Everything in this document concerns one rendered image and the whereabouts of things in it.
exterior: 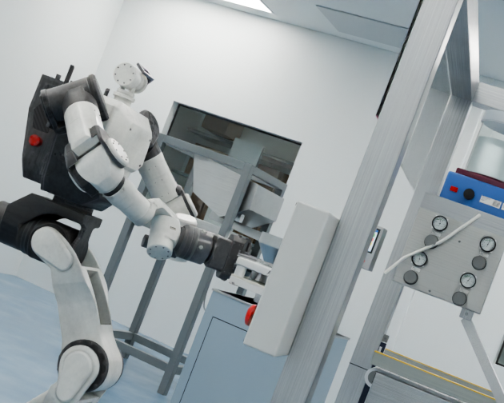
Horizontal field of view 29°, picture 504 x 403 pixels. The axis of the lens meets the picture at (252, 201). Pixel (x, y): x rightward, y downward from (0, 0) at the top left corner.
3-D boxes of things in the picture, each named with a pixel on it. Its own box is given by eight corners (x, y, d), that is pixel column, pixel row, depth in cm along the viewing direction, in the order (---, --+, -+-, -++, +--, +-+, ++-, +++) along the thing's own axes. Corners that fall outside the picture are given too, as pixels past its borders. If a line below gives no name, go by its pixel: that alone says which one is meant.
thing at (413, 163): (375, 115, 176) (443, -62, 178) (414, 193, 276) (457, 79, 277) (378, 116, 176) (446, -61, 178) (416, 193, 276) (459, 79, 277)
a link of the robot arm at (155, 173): (159, 227, 311) (128, 164, 305) (196, 209, 311) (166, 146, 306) (160, 236, 300) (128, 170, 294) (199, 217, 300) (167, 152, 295)
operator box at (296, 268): (241, 344, 166) (297, 199, 167) (262, 342, 182) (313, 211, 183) (274, 357, 164) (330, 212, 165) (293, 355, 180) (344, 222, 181)
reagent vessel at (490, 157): (460, 168, 243) (487, 97, 244) (462, 177, 258) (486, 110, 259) (521, 189, 239) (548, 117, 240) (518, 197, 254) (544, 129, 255)
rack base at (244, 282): (331, 318, 269) (334, 309, 269) (316, 317, 245) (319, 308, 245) (250, 285, 275) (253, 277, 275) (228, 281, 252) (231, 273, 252)
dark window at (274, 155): (132, 217, 871) (178, 101, 876) (133, 218, 872) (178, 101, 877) (260, 269, 816) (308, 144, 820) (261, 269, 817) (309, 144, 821)
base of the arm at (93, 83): (45, 120, 249) (35, 84, 254) (58, 145, 260) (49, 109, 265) (102, 101, 250) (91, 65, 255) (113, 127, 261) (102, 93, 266)
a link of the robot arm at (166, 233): (200, 221, 253) (159, 205, 250) (195, 253, 246) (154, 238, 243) (182, 244, 261) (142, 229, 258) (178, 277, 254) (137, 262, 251)
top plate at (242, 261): (338, 301, 269) (340, 293, 269) (323, 298, 246) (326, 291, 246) (256, 269, 276) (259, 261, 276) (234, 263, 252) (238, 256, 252)
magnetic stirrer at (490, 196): (438, 197, 240) (450, 162, 240) (441, 207, 261) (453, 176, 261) (518, 225, 235) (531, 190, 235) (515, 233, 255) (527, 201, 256)
